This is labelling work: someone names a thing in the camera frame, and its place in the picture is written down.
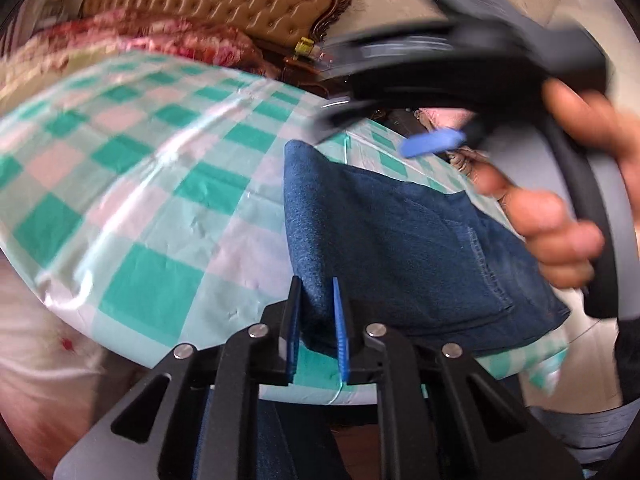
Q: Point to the red floral quilt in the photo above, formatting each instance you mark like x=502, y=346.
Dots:
x=150, y=35

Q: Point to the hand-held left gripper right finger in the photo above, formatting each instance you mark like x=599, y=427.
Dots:
x=341, y=340

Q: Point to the dark wooden nightstand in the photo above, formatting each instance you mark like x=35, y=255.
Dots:
x=305, y=72

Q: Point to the yellow-green toy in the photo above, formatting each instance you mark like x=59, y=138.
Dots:
x=303, y=46

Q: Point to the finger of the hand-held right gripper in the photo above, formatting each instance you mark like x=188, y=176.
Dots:
x=435, y=142
x=350, y=112

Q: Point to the blue denim pants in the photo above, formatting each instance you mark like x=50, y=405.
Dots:
x=400, y=240

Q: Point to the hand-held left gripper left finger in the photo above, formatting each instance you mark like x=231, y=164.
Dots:
x=292, y=345

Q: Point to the green checkered tablecloth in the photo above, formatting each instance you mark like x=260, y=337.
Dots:
x=150, y=185

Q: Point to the person's right hand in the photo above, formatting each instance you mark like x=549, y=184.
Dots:
x=550, y=230

